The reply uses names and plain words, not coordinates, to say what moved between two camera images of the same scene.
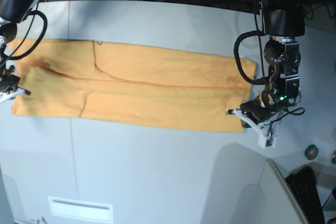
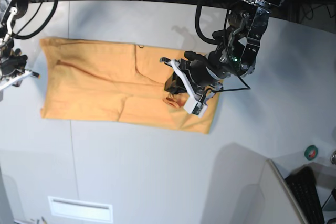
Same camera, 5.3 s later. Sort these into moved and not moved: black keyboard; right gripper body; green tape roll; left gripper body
Moved: left gripper body; right gripper body
Not moved: black keyboard; green tape roll
